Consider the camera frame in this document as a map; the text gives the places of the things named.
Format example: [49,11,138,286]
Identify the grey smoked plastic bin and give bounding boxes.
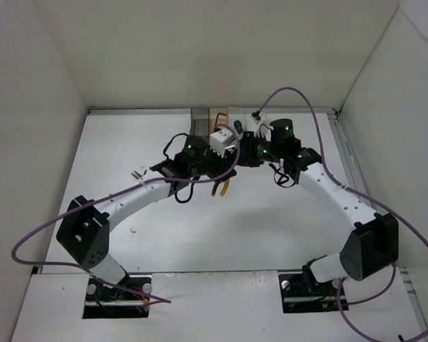
[189,108,210,138]

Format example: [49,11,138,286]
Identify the amber plastic bin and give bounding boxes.
[208,107,228,133]

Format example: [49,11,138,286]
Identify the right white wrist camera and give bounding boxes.
[251,110,271,138]

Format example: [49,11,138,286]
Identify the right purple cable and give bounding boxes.
[256,86,428,342]

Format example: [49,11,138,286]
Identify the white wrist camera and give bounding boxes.
[209,127,238,158]
[251,110,271,138]

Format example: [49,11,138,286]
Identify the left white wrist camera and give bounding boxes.
[209,127,238,158]

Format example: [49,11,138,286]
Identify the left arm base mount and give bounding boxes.
[82,278,150,319]

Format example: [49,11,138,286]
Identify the yellow handled needle-nose pliers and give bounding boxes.
[131,170,147,180]

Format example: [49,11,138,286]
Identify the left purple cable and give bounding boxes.
[11,124,243,307]

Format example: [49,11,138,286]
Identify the purple cable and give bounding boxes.
[11,124,243,307]
[256,86,428,342]

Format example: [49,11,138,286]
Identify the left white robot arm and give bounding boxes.
[56,129,238,299]

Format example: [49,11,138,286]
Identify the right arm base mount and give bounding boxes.
[278,271,339,314]

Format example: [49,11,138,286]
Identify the green handled stubby screwdriver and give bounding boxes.
[233,120,244,135]

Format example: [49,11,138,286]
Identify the clear small plastic bin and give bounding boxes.
[228,107,250,138]

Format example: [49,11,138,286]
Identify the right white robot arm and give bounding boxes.
[238,119,399,294]

